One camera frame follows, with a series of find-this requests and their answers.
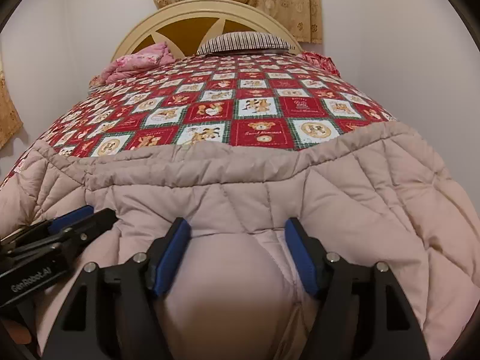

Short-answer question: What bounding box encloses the beige quilted puffer jacket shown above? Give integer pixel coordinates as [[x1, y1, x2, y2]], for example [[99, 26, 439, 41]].
[[1, 122, 479, 359]]

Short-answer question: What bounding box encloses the red patchwork bear bedspread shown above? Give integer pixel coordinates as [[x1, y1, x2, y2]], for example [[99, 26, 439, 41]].
[[0, 51, 400, 189]]

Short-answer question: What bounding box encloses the cream arched wooden headboard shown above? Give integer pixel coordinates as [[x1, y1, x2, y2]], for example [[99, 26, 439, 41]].
[[112, 0, 302, 59]]

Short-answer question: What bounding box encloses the striped pillow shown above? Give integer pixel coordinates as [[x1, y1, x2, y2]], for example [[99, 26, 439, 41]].
[[197, 31, 293, 55]]

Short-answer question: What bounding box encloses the red floral cloth bundle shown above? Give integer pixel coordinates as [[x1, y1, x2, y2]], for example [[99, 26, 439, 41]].
[[298, 51, 341, 77]]

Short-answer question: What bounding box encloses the side wall beige curtain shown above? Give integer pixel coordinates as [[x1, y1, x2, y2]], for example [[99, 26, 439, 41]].
[[0, 65, 23, 149]]

